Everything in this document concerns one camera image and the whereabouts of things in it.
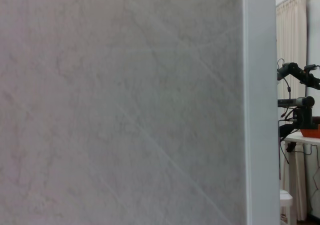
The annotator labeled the black arm base stand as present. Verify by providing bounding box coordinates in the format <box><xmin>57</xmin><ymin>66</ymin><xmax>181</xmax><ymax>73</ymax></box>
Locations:
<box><xmin>277</xmin><ymin>95</ymin><xmax>316</xmax><ymax>139</ymax></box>

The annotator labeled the beige curtain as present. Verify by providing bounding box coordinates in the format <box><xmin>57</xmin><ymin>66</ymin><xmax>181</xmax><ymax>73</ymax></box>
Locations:
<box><xmin>275</xmin><ymin>0</ymin><xmax>308</xmax><ymax>221</ymax></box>

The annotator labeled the orange tray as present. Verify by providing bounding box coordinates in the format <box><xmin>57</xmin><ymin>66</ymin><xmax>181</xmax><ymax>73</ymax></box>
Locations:
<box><xmin>299</xmin><ymin>127</ymin><xmax>320</xmax><ymax>138</ymax></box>

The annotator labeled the white desk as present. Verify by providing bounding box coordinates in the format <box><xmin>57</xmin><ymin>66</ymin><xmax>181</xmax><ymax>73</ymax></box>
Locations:
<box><xmin>283</xmin><ymin>131</ymin><xmax>320</xmax><ymax>221</ymax></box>

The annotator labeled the black hanging cable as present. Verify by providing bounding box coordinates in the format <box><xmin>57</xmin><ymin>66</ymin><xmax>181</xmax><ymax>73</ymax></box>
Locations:
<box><xmin>282</xmin><ymin>76</ymin><xmax>293</xmax><ymax>94</ymax></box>

